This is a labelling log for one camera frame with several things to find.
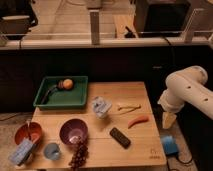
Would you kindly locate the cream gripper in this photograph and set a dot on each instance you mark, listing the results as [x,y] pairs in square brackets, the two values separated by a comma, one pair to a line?
[168,119]

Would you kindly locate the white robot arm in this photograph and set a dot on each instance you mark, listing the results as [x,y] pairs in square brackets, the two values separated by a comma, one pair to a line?
[185,86]

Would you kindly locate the blue object on floor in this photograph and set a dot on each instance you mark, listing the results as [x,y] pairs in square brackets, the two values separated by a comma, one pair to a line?
[169,145]

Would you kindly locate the orange carrot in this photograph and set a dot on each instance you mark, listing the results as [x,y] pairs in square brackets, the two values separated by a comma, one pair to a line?
[137,120]

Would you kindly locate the black remote control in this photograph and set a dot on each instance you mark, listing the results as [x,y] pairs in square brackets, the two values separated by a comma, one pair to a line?
[120,138]

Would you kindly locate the white crumpled packet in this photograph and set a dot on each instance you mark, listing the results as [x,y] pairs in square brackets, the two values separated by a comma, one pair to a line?
[101,106]

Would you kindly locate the green plastic tray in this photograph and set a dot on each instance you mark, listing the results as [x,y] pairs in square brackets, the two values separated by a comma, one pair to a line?
[75,98]

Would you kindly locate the dark grape bunch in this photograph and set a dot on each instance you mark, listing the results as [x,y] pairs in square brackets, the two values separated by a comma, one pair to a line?
[79,157]

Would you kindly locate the purple bowl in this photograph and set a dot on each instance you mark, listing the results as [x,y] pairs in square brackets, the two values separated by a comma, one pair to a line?
[72,130]

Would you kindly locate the orange fruit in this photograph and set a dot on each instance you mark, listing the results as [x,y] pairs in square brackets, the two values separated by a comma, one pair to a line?
[68,84]

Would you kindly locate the blue cup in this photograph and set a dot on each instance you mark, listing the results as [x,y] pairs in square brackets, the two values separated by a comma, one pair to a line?
[52,151]

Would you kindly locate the red bowl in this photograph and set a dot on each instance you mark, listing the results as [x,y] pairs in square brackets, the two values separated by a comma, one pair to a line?
[32,131]

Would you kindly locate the black handled utensil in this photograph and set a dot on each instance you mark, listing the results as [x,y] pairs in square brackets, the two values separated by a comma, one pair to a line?
[58,86]

